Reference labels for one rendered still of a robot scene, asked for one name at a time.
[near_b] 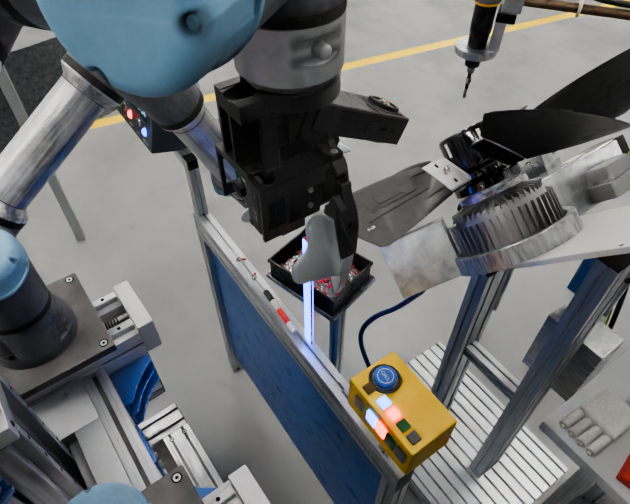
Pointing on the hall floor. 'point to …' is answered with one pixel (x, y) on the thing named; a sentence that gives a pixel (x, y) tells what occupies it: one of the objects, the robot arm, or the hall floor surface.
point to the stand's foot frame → (495, 492)
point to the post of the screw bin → (337, 342)
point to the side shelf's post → (570, 488)
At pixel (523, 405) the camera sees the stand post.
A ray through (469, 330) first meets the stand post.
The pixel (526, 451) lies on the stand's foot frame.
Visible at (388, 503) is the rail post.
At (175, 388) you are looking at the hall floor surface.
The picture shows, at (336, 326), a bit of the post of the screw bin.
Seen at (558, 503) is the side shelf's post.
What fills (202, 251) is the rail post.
